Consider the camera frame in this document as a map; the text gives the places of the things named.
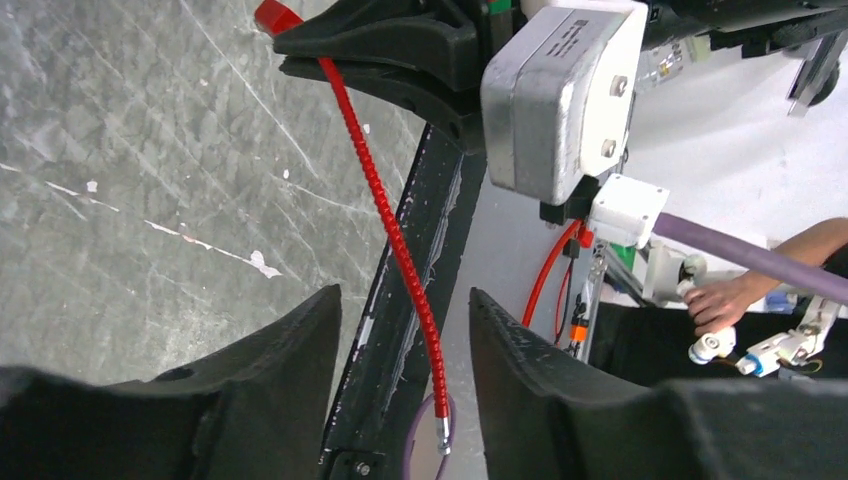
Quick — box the red cable lock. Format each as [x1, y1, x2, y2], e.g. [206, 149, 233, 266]
[253, 0, 458, 458]

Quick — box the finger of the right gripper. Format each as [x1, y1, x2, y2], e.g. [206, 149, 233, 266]
[274, 0, 481, 90]
[278, 56, 488, 157]

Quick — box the person forearm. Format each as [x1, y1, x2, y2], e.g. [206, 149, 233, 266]
[748, 217, 848, 299]

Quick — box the person hand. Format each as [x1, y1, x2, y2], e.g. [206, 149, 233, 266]
[683, 273, 773, 336]

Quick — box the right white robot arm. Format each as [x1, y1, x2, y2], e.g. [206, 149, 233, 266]
[255, 0, 847, 154]

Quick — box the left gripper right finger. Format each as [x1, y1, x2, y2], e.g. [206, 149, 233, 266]
[469, 288, 847, 479]

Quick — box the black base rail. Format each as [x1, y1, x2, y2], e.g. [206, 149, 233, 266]
[318, 126, 485, 479]

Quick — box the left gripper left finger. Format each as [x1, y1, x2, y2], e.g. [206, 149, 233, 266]
[1, 285, 342, 479]

